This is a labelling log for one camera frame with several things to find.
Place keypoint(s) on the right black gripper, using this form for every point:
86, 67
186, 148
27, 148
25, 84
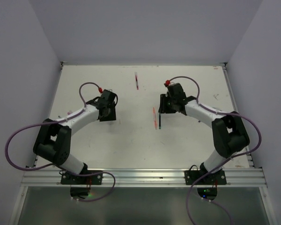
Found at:
163, 108

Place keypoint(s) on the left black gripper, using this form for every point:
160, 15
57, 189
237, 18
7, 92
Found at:
112, 116

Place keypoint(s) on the orange pen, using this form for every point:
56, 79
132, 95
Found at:
155, 118

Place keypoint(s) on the red pen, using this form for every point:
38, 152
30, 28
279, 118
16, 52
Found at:
136, 80

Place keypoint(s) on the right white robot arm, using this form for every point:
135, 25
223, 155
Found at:
229, 133

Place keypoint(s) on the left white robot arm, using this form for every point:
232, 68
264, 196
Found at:
53, 142

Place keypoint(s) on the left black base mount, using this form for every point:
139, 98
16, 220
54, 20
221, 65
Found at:
81, 185

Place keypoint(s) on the aluminium front rail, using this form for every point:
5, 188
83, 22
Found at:
149, 178

